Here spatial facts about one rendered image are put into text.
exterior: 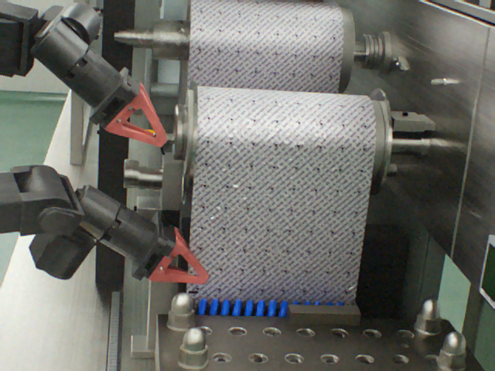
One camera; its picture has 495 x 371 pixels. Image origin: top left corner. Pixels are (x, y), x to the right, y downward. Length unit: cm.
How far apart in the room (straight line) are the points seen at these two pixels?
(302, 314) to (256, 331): 7
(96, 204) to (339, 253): 33
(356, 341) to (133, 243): 31
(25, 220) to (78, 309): 40
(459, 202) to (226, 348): 34
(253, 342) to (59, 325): 41
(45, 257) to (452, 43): 60
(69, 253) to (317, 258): 33
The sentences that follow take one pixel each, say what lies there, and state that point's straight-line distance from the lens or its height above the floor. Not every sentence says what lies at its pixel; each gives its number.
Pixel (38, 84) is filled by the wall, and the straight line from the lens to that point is 682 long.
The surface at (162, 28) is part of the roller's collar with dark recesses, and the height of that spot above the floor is 135.
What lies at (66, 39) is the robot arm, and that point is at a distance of 110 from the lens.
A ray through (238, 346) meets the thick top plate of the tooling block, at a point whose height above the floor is 103.
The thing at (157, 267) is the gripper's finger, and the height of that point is 109.
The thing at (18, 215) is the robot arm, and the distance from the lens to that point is 107.
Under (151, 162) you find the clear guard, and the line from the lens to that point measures 220.
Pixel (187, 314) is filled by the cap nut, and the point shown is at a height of 105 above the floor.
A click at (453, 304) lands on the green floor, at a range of 383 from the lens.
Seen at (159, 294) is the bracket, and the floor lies 100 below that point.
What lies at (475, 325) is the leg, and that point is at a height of 93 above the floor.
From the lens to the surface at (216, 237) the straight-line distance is 115.
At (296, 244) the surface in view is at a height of 112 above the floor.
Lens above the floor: 155
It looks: 18 degrees down
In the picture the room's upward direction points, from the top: 5 degrees clockwise
